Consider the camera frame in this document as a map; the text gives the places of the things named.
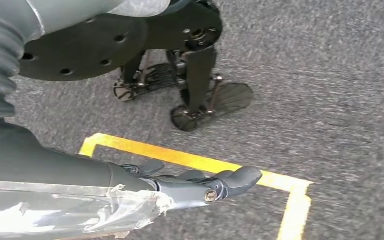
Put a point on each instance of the yellow floor tape outline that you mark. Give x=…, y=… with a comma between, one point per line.
x=178, y=159

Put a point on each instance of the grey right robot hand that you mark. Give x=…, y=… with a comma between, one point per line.
x=46, y=172

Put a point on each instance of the silver robot body shell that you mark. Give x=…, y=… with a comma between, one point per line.
x=79, y=13

